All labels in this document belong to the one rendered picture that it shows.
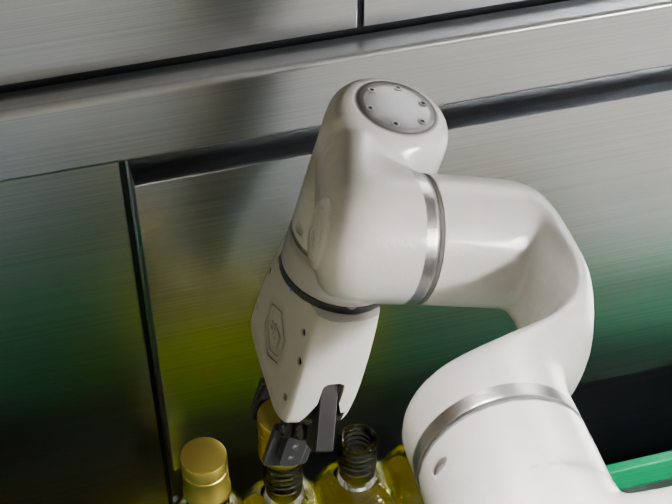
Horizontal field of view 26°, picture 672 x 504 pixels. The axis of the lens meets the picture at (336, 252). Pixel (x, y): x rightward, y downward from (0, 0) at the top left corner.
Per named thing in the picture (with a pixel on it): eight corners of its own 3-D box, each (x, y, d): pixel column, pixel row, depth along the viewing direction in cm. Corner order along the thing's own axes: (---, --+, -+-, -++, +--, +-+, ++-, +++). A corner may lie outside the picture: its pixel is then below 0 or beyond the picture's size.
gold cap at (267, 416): (300, 427, 108) (299, 389, 104) (311, 465, 105) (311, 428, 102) (253, 436, 107) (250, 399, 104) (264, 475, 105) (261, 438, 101)
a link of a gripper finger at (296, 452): (281, 397, 99) (260, 458, 103) (293, 433, 97) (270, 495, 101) (326, 395, 100) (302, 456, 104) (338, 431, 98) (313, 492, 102)
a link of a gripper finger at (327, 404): (320, 327, 95) (293, 343, 100) (330, 446, 93) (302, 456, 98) (337, 327, 95) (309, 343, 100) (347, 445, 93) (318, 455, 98)
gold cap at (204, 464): (189, 515, 106) (185, 480, 103) (177, 477, 108) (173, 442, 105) (236, 502, 107) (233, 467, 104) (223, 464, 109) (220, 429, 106)
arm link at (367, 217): (509, 239, 78) (341, 230, 75) (449, 370, 85) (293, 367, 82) (439, 68, 89) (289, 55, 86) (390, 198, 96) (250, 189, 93)
